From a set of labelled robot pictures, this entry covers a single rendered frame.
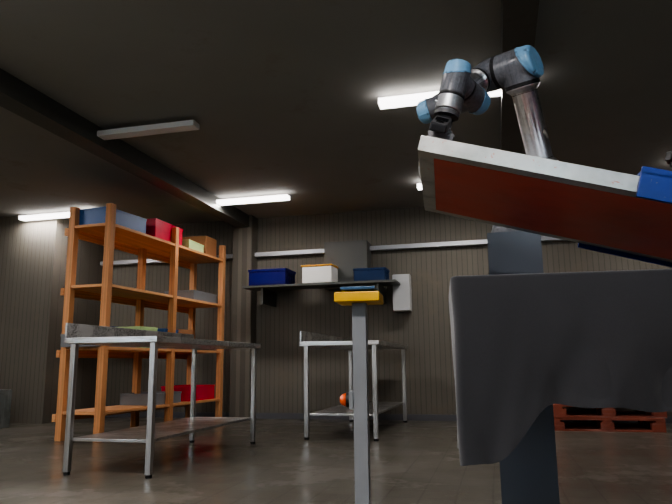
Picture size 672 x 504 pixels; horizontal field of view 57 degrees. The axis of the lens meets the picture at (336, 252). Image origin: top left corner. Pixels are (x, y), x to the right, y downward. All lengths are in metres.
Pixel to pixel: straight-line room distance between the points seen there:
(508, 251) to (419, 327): 6.51
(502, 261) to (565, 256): 6.56
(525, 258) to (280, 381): 7.17
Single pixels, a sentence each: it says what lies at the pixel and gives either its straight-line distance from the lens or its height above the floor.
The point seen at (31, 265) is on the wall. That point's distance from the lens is 9.94.
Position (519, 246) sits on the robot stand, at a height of 1.14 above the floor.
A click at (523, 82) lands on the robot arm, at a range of 2.25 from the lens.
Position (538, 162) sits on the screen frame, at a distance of 1.47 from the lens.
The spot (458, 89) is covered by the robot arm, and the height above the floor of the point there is 1.51.
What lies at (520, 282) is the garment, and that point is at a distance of 1.48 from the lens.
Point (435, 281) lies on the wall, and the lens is 8.72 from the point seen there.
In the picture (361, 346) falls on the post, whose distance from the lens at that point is 1.80.
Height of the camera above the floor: 0.75
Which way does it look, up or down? 10 degrees up
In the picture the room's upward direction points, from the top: 1 degrees counter-clockwise
